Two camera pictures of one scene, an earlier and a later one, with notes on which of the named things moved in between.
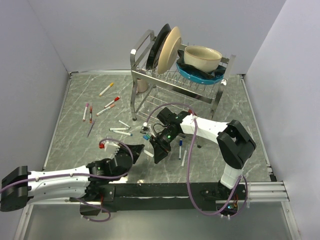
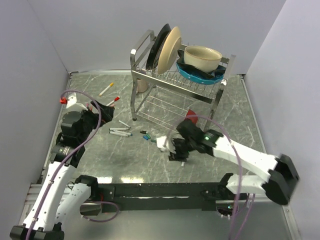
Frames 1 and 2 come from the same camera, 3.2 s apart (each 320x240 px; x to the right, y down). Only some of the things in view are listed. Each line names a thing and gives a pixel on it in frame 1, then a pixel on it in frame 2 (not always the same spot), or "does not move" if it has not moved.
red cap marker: x=115 y=99 does not move
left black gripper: x=134 y=150 → x=107 y=113
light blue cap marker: x=127 y=134 does not move
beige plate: x=170 y=51 does not move
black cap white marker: x=120 y=121 does not move
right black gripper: x=161 y=150 → x=178 y=156
